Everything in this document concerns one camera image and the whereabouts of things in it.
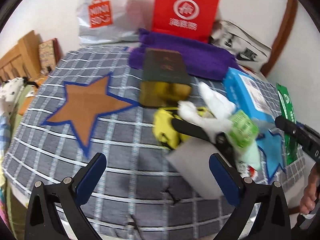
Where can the blue star mat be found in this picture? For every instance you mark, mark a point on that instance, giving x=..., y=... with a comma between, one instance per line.
x=270, y=142

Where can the wooden headboard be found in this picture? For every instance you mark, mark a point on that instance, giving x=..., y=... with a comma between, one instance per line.
x=22, y=60

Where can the wooden nightstand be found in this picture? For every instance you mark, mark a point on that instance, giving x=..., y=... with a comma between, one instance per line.
x=28, y=98

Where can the yellow pouch with black straps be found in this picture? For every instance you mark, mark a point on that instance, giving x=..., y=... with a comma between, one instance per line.
x=170, y=130

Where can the white printed sock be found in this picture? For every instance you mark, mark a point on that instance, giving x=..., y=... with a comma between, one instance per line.
x=248, y=163

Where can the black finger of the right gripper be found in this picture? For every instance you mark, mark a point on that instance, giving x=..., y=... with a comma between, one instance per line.
x=289, y=127

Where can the white spotted pillow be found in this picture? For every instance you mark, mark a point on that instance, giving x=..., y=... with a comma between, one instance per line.
x=10, y=92

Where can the person's right hand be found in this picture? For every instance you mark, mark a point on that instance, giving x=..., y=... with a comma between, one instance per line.
x=307, y=203

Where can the purple plush towel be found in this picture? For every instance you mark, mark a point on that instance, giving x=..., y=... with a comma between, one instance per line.
x=201, y=60

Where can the dark green tea tin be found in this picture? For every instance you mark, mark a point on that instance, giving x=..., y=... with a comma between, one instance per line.
x=165, y=80

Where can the green tissue packet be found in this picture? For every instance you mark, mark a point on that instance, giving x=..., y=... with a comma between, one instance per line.
x=243, y=131

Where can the blue tissue pack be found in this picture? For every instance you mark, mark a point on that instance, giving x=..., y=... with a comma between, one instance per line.
x=243, y=90

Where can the white Miniso plastic bag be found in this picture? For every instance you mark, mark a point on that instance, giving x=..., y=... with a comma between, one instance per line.
x=108, y=21

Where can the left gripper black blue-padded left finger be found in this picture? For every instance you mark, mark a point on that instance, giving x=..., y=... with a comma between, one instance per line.
x=43, y=221

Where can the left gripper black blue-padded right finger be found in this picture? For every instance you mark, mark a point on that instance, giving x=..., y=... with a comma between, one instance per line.
x=272, y=220

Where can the red Haidilao paper bag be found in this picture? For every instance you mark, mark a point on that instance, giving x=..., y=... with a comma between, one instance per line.
x=191, y=19

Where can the grey Nike waist bag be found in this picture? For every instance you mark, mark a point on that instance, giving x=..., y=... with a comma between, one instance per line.
x=248, y=51

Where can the brown star mat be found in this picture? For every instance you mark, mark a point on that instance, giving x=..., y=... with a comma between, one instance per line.
x=84, y=104

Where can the grey checked bed cover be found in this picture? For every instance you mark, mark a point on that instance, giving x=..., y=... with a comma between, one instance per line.
x=138, y=179

